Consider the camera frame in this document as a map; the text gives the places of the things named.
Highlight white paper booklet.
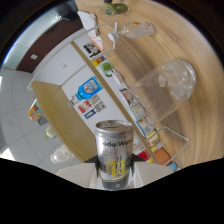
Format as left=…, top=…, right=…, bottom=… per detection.
left=77, top=10, right=98, bottom=33

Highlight clear glass with ice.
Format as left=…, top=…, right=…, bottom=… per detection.
left=128, top=59, right=197, bottom=126

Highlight clear bottle green cap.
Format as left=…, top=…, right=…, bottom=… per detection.
left=44, top=125, right=57, bottom=139

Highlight colourful wall posters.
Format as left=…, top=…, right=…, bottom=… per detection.
left=78, top=94, right=108, bottom=120

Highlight orange pot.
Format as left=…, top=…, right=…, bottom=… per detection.
left=151, top=148, right=171, bottom=166

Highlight white metal rack wooden shelves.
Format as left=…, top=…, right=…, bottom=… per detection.
left=27, top=19, right=191, bottom=168

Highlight black chair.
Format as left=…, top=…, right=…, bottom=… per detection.
left=55, top=1, right=81, bottom=21

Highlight green mug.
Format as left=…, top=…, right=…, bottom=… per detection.
left=101, top=60, right=115, bottom=78

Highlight dark small bottles set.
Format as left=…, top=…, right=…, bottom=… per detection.
left=83, top=42, right=101, bottom=58

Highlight light blue cup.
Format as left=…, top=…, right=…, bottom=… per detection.
left=166, top=161, right=179, bottom=172

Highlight brown door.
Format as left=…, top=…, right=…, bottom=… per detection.
left=16, top=18, right=84, bottom=73

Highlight clear cup of limes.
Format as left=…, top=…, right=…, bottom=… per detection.
left=96, top=2, right=129, bottom=17

